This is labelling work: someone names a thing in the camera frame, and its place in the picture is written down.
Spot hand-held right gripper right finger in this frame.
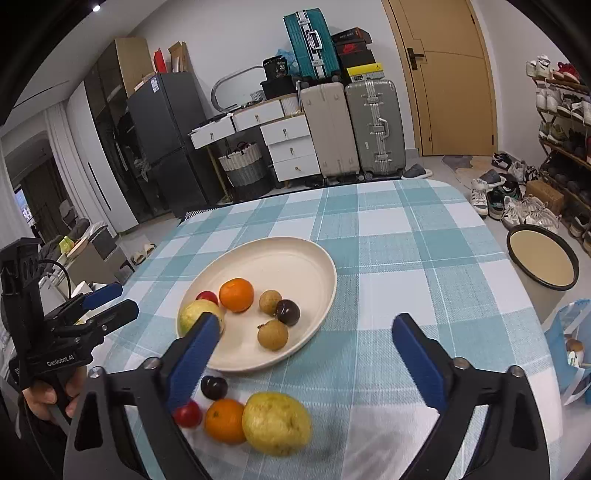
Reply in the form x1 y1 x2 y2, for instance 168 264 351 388
392 313 552 480

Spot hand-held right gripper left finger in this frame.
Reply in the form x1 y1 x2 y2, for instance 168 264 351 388
62 311 222 480

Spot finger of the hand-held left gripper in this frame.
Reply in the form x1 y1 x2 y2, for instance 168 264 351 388
87 299 140 339
60 283 124 319

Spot small yellow guava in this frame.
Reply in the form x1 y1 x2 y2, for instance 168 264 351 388
178 299 225 337

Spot orange mandarin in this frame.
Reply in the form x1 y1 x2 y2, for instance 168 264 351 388
204 399 247 445
219 278 254 313

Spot brown longan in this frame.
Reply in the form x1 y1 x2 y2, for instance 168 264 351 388
257 321 289 351
259 290 283 316

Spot dark purple plum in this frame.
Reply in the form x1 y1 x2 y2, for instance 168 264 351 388
201 376 229 401
276 299 301 328

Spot cream round plate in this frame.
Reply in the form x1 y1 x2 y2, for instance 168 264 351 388
176 237 338 374

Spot person's left forearm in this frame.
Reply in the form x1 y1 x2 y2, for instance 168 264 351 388
0 392 70 480

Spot person's left hand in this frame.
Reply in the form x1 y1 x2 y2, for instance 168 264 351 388
21 367 88 418

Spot grey side cabinet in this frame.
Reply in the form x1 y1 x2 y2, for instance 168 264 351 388
76 231 134 282

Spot large red tomato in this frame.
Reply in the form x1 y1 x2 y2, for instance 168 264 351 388
173 399 203 428

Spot teal checked tablecloth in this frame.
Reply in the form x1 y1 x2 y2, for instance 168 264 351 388
88 179 564 480

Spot large yellow guava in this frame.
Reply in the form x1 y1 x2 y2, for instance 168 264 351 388
242 392 312 457

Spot blue and white bag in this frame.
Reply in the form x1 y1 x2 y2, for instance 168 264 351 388
542 300 591 407

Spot white sheer curtain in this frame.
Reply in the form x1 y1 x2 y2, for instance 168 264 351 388
44 102 100 241

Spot beige bin with dark rim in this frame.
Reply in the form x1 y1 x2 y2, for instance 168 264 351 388
506 225 579 319

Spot dark glass wardrobe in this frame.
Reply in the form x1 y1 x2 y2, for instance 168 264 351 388
84 37 155 222

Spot black refrigerator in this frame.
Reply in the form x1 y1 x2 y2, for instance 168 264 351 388
127 71 227 217

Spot group of assorted shoes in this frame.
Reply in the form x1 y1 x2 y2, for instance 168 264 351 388
471 55 591 254

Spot woven laundry basket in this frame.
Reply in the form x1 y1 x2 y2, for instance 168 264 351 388
218 142 264 188

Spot irregular floor mat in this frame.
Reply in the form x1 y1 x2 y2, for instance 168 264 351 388
442 154 476 183

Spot brown cardboard box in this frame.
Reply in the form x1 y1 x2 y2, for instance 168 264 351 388
525 180 565 215

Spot white drawer cabinet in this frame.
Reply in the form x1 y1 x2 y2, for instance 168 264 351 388
261 121 321 183

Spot white drawer desk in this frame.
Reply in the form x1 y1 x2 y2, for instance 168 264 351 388
188 98 308 151

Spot beige hard suitcase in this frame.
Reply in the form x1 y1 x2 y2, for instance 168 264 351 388
300 82 361 180

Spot cardboard pieces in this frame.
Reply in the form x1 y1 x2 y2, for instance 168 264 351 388
168 41 191 73

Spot wooden shoe rack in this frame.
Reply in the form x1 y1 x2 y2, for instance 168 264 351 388
531 74 591 250

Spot silver hard suitcase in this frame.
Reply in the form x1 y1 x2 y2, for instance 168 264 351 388
345 79 407 181

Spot tan wooden door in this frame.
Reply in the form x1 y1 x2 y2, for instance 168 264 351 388
382 0 502 158

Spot black storage box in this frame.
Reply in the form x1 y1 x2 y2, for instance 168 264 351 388
260 76 301 100

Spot black printed bag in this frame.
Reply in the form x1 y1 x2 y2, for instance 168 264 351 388
263 55 289 80

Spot yellow and black shoe box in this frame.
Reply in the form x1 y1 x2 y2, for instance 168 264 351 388
345 62 385 84

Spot blue plastic bag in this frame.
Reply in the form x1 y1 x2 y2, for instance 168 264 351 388
277 46 298 75

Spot plain black shoe box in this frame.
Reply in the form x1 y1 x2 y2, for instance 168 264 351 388
338 49 376 70

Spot teal hard suitcase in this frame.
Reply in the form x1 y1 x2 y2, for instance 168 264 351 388
283 8 342 85

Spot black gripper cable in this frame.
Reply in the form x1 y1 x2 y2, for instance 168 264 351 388
39 260 71 301

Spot curved metal tube frame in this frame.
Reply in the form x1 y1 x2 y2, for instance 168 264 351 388
211 66 266 112

